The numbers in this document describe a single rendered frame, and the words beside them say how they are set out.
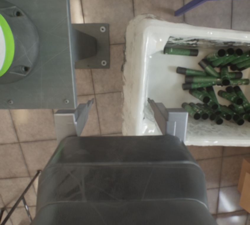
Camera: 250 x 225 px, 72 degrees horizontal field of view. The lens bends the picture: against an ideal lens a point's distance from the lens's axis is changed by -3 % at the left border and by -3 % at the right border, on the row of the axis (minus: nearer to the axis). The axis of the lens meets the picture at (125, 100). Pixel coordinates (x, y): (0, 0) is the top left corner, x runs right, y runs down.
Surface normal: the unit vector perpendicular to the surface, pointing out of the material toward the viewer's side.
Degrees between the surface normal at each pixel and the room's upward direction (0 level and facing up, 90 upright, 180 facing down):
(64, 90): 0
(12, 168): 0
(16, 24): 77
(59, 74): 0
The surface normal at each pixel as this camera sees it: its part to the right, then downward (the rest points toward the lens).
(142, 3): 0.03, 0.29
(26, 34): 0.93, -0.07
